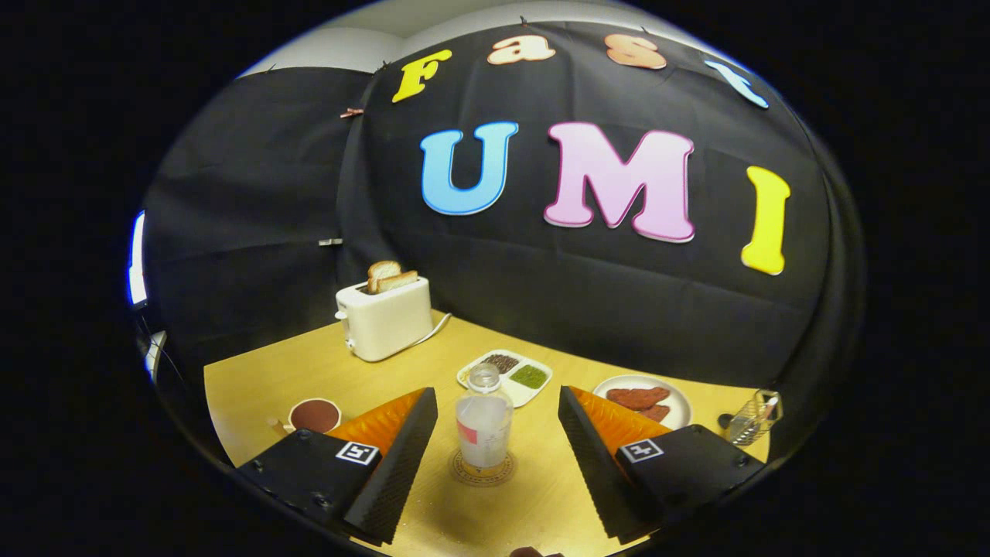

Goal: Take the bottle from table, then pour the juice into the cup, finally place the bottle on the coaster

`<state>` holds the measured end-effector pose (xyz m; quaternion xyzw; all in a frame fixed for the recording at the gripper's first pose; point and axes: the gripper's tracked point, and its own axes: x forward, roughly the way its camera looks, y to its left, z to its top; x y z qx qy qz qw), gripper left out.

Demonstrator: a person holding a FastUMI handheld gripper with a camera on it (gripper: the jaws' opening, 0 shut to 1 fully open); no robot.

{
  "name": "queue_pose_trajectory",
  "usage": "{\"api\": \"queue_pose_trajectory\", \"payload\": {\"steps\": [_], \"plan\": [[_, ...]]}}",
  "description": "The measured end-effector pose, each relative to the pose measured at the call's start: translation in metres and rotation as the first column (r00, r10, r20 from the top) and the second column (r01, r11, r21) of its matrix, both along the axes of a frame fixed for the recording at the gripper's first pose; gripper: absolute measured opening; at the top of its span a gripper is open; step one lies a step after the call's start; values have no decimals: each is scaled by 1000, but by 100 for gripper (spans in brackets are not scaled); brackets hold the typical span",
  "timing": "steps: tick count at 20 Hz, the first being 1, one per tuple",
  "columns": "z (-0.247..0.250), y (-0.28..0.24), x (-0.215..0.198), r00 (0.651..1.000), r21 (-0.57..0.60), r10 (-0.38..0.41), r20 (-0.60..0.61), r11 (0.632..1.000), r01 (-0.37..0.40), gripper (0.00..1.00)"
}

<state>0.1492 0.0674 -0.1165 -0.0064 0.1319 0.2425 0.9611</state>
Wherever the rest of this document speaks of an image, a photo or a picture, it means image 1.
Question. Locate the clear plastic juice bottle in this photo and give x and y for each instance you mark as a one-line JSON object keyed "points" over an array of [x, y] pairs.
{"points": [[483, 425]]}

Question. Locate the brown meat patty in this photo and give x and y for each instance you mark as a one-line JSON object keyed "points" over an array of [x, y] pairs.
{"points": [[657, 414], [638, 397]]}

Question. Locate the white toaster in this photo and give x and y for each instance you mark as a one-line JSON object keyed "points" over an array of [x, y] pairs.
{"points": [[387, 325]]}

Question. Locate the black backdrop cloth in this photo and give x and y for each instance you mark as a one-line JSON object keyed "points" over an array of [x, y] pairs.
{"points": [[541, 294]]}

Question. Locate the toast slice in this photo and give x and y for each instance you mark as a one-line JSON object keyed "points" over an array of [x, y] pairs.
{"points": [[381, 271], [401, 280]]}

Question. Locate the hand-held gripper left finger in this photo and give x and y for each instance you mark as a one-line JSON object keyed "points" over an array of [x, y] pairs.
{"points": [[398, 464]]}

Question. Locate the wooden table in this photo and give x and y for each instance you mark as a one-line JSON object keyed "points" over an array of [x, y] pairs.
{"points": [[479, 518]]}

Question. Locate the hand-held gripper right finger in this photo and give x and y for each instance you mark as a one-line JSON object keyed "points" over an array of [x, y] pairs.
{"points": [[595, 472]]}

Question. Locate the round wooden coaster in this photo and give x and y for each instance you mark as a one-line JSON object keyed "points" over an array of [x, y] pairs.
{"points": [[464, 473]]}

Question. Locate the white round plate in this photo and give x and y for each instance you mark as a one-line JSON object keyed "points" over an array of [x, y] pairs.
{"points": [[681, 406]]}

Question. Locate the white divided seed dish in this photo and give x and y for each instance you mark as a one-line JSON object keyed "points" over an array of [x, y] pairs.
{"points": [[534, 393]]}

